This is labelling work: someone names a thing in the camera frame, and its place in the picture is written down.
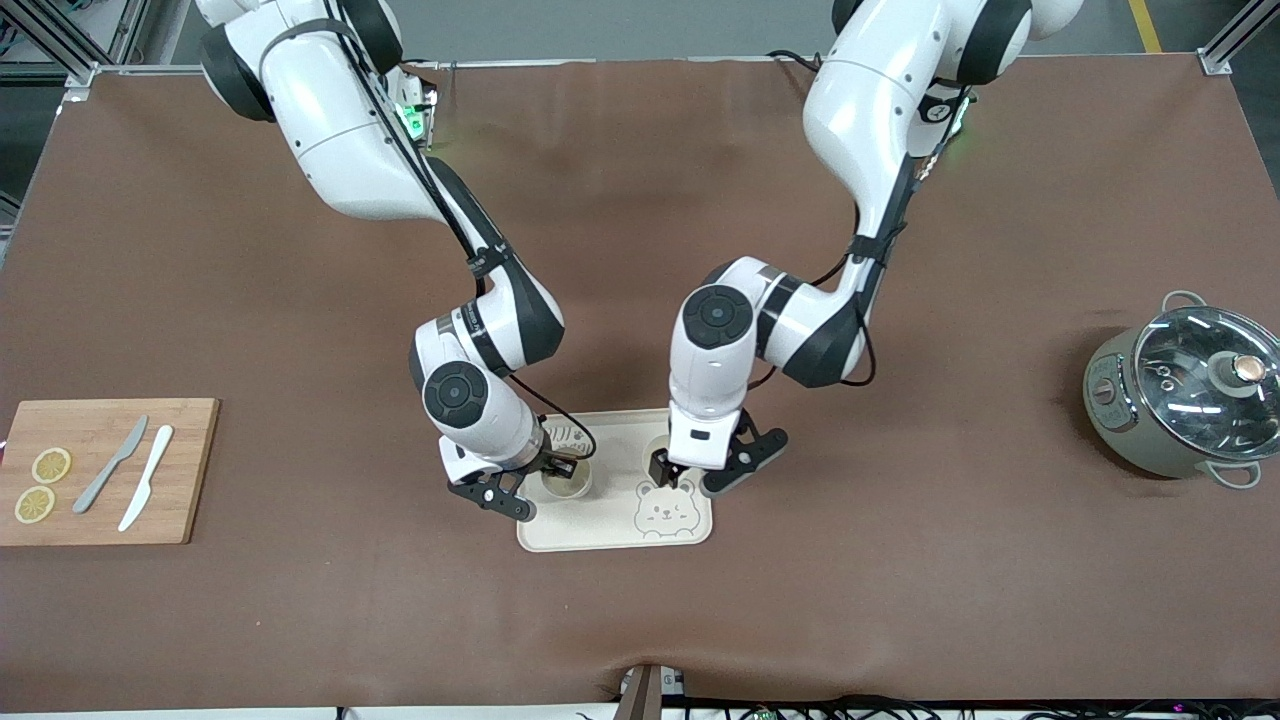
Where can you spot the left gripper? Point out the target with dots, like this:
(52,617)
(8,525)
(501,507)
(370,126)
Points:
(659,466)

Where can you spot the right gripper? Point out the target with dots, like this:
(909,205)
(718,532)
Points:
(551,463)

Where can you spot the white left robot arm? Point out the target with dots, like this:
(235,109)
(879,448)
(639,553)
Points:
(870,100)

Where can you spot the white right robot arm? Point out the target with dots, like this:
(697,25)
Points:
(350,130)

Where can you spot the cream bear print tray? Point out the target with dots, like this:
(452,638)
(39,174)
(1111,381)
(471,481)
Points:
(600,525)

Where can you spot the brown table mat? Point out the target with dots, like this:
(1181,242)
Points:
(640,250)

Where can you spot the wooden cutting board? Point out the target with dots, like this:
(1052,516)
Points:
(190,480)

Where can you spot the white plastic knife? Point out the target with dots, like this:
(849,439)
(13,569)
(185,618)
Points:
(145,480)

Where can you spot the grey plastic knife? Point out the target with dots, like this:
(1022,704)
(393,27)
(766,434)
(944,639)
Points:
(110,465)

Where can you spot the grey-green cooking pot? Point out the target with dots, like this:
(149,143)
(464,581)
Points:
(1120,420)

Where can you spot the yellow lemon slice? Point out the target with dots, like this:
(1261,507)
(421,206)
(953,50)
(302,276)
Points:
(34,504)
(52,465)

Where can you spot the glass pot lid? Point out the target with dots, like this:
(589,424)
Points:
(1200,420)

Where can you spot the grey table edge bracket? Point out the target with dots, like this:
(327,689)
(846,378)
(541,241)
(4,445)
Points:
(645,695)

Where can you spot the aluminium frame profile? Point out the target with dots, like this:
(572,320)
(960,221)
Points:
(60,45)
(1235,30)

